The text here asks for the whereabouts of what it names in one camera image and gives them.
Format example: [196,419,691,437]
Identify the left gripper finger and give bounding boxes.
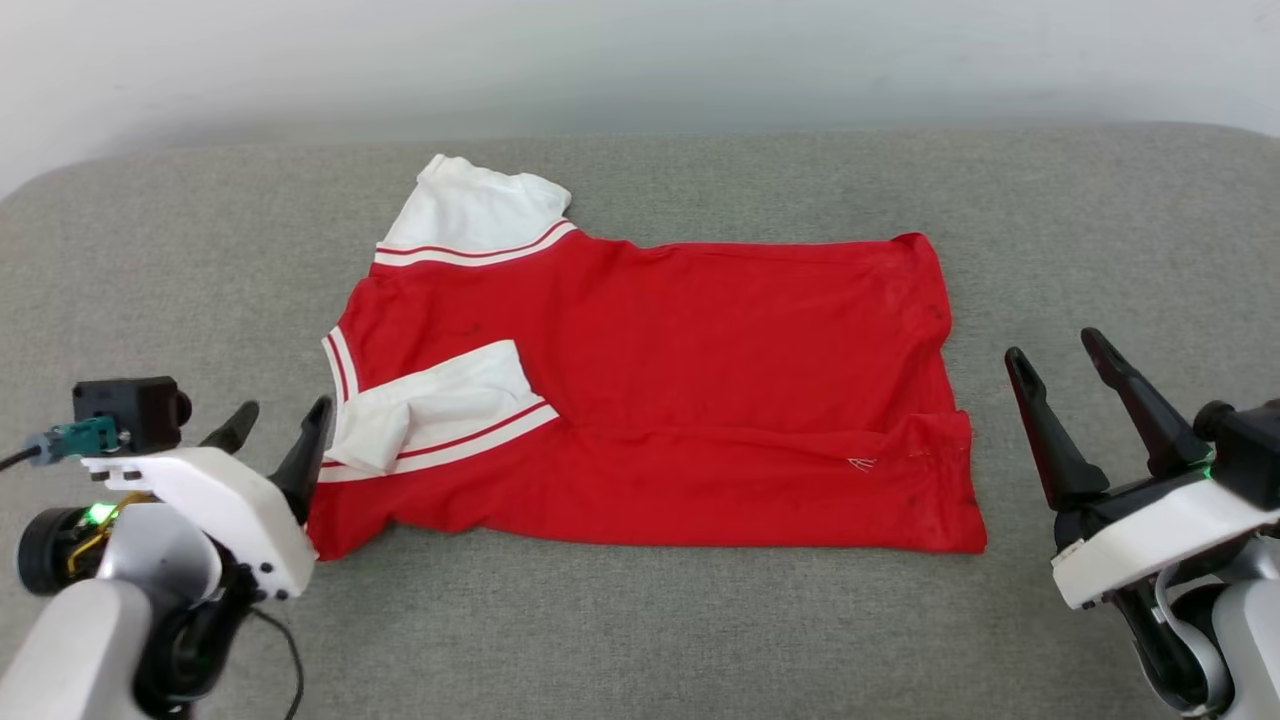
[267,395,334,527]
[197,400,261,454]

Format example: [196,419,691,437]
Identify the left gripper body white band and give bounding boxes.
[82,446,320,602]

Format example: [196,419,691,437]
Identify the teal cable connector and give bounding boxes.
[24,417,123,468]

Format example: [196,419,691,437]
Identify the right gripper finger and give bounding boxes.
[1080,326,1214,479]
[1004,346,1111,513]

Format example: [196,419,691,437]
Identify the red and white jersey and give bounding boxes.
[305,153,989,562]

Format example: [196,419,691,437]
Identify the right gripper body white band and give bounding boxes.
[1050,468,1280,612]

